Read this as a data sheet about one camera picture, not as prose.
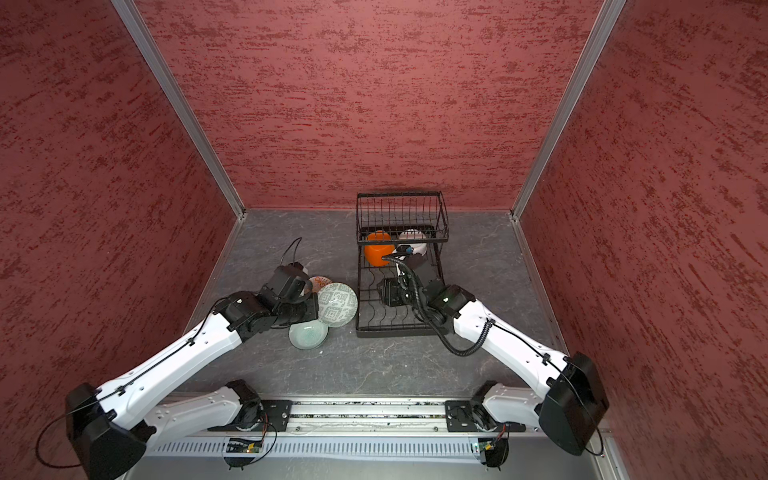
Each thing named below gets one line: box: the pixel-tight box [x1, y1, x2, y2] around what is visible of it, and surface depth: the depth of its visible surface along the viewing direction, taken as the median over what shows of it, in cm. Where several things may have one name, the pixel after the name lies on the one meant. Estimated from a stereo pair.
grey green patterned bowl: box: [317, 282, 359, 328], surface depth 82 cm
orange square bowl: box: [364, 230, 395, 267], surface depth 101 cm
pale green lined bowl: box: [288, 319, 329, 350], surface depth 87 cm
